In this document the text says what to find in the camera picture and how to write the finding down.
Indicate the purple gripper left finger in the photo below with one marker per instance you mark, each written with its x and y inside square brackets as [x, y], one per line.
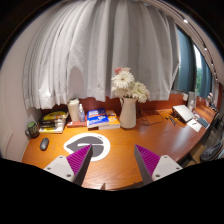
[73, 167]

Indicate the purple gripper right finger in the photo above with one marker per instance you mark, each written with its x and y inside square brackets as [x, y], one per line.
[153, 167]

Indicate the dark grey computer mouse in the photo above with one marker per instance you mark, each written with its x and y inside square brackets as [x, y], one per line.
[44, 144]

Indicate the red brown flat tray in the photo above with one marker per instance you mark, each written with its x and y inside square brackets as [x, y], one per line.
[77, 124]

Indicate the stack of books with yellow cover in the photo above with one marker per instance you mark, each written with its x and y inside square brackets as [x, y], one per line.
[53, 122]

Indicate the white ceramic vase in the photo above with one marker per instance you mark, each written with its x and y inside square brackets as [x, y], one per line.
[128, 113]

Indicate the dark green mug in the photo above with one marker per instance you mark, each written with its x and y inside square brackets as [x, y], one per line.
[32, 130]

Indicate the clear sanitizer bottle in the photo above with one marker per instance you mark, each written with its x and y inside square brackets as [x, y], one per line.
[81, 113]

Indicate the blue white book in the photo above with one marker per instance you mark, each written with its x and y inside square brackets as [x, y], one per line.
[97, 117]

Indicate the orange book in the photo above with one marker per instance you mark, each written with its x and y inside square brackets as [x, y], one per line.
[113, 121]

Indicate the white paper sheet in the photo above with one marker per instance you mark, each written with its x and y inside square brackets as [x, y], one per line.
[194, 125]

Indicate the silver laptop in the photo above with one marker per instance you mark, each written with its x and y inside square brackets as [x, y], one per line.
[183, 112]

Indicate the white cylindrical container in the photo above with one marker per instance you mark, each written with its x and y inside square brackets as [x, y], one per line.
[73, 107]

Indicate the dark office chair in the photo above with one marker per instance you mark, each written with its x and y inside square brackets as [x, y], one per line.
[214, 147]

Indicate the white gerbera flowers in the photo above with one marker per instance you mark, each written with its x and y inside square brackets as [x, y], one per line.
[124, 85]

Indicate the white curtain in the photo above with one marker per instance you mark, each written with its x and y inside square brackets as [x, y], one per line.
[75, 52]

